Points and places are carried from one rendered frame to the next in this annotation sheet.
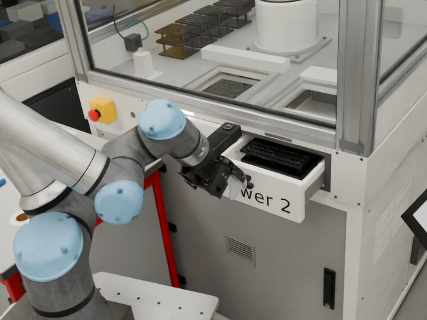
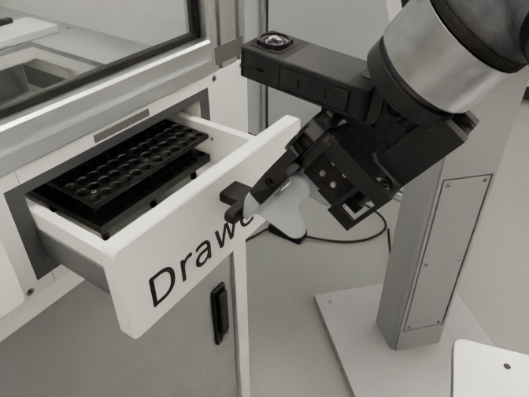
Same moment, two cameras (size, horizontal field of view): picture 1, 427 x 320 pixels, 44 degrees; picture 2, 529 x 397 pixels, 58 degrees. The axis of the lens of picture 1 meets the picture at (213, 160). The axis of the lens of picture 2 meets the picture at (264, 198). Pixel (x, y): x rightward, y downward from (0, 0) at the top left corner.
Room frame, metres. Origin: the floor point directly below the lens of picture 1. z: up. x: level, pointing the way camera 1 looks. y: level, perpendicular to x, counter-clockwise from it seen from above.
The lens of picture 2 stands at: (1.04, 0.32, 1.19)
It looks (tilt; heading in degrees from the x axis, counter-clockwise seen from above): 36 degrees down; 264
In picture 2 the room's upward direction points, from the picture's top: straight up
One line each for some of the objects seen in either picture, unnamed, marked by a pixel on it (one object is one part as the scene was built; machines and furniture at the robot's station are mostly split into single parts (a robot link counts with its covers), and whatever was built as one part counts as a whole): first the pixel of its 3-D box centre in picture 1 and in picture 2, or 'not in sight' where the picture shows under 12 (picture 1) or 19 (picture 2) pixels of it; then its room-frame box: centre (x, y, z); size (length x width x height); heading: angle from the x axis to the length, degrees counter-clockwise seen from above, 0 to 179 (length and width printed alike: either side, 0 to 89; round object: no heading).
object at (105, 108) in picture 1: (101, 110); not in sight; (1.55, 0.34, 0.88); 0.07 x 0.05 x 0.07; 49
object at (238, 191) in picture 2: (242, 180); (241, 196); (1.02, -0.06, 0.91); 0.07 x 0.04 x 0.01; 49
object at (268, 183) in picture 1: (249, 185); (221, 212); (1.04, -0.08, 0.87); 0.29 x 0.02 x 0.11; 49
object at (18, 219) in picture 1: (25, 223); not in sight; (1.12, 0.51, 0.78); 0.07 x 0.07 x 0.04
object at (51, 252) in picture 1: (54, 258); not in sight; (0.73, 0.30, 0.99); 0.13 x 0.12 x 0.14; 1
